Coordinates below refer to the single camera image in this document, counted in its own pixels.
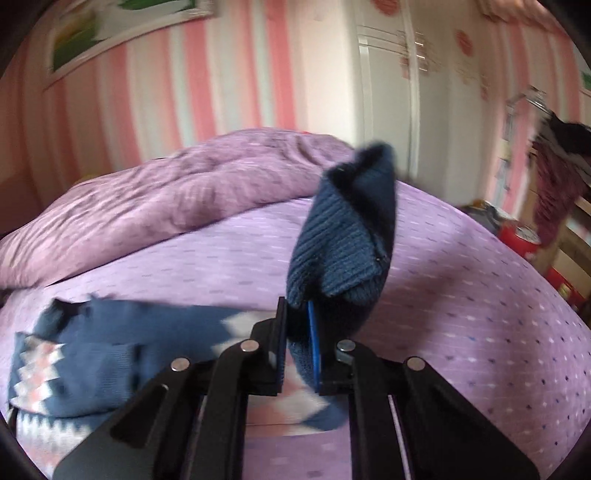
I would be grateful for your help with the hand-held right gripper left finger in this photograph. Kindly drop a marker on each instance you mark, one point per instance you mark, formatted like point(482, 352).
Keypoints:
point(278, 350)

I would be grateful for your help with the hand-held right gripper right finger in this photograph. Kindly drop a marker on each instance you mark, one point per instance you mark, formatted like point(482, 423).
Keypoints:
point(315, 350)

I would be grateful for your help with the white wardrobe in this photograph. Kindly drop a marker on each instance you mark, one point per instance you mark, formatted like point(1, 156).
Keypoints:
point(392, 92)

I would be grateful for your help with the white framed wall picture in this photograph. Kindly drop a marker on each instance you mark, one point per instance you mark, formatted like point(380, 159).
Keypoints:
point(106, 32)

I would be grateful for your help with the pink round wall sticker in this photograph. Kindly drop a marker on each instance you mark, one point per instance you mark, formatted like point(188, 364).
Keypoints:
point(463, 40)
point(387, 4)

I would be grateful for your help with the blue knit zigzag sweater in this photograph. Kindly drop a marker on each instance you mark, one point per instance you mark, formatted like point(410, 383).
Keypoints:
point(344, 240)

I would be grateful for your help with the light wooden shelf unit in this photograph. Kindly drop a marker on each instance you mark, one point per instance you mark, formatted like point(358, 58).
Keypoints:
point(572, 258)

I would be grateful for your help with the red round container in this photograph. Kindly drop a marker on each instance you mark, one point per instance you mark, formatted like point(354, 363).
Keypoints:
point(521, 237)

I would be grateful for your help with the purple dotted duvet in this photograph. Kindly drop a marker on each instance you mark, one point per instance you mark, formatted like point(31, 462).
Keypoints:
point(152, 203)

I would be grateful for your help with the dark hanging clothes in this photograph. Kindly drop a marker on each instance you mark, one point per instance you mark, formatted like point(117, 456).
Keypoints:
point(561, 180)

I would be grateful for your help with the purple dotted bed sheet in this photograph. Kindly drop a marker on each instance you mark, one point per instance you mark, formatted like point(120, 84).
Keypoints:
point(461, 314)

